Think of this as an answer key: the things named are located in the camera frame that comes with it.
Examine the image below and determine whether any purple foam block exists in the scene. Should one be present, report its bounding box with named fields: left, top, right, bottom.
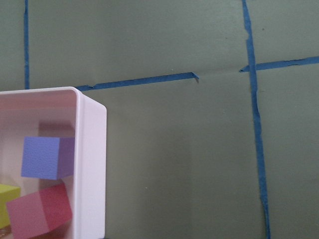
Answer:
left=21, top=136, right=75, bottom=180

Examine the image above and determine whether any pink foam block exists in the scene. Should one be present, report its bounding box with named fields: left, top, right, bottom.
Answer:
left=6, top=183, right=72, bottom=239

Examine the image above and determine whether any yellow foam block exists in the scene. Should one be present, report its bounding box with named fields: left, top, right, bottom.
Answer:
left=0, top=183, right=21, bottom=229

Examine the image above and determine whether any pink plastic bin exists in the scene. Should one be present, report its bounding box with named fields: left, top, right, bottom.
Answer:
left=0, top=87, right=107, bottom=239

